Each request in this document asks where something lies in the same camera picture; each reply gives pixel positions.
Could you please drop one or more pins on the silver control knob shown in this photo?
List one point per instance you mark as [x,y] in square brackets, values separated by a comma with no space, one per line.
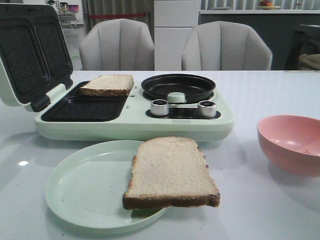
[206,109]
[159,107]

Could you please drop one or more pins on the white refrigerator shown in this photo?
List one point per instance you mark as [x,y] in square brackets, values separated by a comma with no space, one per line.
[173,20]

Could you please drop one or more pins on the right silver control knob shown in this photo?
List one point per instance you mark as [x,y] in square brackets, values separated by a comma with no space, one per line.
[206,109]

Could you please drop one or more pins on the left silver control knob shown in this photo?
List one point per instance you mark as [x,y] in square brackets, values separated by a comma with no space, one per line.
[159,107]

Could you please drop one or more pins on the mint green breakfast maker base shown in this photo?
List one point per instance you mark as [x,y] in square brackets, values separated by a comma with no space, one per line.
[76,117]

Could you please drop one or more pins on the white bread slice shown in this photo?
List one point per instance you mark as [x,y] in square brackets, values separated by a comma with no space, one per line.
[108,86]
[170,172]

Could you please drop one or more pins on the mint green round plate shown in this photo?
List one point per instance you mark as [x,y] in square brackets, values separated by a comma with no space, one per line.
[87,187]

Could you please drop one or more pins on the pink plastic bowl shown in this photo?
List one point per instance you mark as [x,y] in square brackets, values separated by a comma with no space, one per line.
[291,142]

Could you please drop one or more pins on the right grey upholstered chair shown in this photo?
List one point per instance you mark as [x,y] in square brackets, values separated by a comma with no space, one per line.
[225,46]

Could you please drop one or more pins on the grey upholstered chair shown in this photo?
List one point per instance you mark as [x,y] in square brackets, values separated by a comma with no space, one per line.
[118,45]
[225,46]

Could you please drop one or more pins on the dark grey kitchen counter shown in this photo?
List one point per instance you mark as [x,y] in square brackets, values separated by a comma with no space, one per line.
[288,33]

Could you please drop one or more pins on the mint green sandwich maker lid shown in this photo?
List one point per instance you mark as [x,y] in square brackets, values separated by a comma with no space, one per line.
[34,56]

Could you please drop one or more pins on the round black frying pan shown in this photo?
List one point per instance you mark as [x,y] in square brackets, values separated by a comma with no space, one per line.
[195,88]

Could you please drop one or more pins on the left grey upholstered chair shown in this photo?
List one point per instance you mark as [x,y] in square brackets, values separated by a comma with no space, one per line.
[118,45]

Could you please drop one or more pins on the fruit plate on counter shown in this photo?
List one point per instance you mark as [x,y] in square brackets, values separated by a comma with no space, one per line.
[267,5]

